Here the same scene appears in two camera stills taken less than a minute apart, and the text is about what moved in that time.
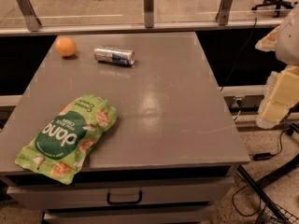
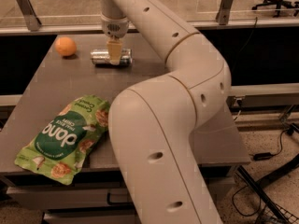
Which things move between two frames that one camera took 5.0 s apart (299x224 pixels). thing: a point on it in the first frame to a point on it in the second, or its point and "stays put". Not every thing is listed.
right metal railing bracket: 222,15 stays put
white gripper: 289,42 to 114,28
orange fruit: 65,47 stays put
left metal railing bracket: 27,9 stays put
